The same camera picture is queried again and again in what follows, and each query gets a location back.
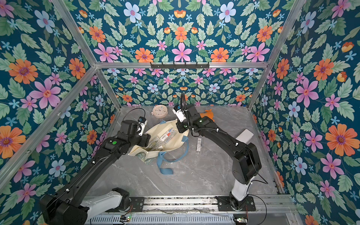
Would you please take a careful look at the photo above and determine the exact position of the cream canvas tote bag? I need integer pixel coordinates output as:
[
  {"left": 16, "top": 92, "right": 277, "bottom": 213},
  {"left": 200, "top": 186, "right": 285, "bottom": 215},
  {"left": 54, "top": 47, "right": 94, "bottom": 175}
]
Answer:
[{"left": 128, "top": 120, "right": 189, "bottom": 175}]

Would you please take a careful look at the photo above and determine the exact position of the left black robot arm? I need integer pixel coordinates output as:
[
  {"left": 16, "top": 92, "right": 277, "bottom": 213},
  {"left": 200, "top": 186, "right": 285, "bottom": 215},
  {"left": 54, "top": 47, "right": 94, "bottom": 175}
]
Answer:
[{"left": 40, "top": 117, "right": 151, "bottom": 225}]

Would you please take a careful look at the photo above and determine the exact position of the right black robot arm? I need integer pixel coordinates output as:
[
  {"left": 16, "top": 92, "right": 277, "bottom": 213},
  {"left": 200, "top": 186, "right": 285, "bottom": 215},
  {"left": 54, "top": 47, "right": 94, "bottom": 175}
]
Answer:
[{"left": 172, "top": 93, "right": 262, "bottom": 211}]

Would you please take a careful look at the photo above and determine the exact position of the pink round alarm clock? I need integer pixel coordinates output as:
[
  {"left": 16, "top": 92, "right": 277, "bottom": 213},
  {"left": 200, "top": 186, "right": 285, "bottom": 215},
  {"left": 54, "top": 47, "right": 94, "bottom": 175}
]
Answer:
[{"left": 151, "top": 105, "right": 168, "bottom": 119}]

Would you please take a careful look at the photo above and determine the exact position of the orange plastic fish toy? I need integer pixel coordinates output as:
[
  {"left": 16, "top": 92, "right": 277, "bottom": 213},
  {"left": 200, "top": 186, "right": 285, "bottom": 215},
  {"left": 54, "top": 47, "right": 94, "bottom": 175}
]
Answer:
[{"left": 200, "top": 109, "right": 214, "bottom": 122}]

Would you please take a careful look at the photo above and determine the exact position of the white rectangular box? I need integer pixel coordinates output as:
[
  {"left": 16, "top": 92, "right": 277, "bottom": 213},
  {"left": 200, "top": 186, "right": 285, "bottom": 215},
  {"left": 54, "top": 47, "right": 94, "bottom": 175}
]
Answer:
[{"left": 236, "top": 129, "right": 254, "bottom": 144}]

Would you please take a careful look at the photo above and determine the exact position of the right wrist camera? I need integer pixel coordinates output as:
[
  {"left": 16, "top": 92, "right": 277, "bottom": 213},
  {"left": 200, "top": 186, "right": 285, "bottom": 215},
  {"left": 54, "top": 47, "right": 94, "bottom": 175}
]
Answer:
[{"left": 172, "top": 105, "right": 186, "bottom": 122}]

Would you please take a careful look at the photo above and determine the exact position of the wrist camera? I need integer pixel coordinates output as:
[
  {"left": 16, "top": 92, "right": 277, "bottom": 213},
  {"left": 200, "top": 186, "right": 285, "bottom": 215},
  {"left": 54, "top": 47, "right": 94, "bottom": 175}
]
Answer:
[
  {"left": 172, "top": 105, "right": 186, "bottom": 122},
  {"left": 137, "top": 117, "right": 147, "bottom": 136}
]

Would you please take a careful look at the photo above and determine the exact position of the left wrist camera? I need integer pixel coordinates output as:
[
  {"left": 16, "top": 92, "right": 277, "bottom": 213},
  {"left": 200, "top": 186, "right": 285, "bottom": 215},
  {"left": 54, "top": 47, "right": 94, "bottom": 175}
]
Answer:
[{"left": 137, "top": 117, "right": 147, "bottom": 136}]

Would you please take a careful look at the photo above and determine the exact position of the black hook rail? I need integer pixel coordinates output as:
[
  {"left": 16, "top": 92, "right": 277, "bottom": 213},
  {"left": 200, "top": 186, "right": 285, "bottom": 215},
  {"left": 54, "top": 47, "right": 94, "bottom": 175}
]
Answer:
[{"left": 150, "top": 62, "right": 210, "bottom": 69}]

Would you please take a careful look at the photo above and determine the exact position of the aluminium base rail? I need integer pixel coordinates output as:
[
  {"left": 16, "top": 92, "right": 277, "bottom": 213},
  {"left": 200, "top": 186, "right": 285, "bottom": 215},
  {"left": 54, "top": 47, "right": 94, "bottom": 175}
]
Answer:
[{"left": 86, "top": 194, "right": 303, "bottom": 225}]

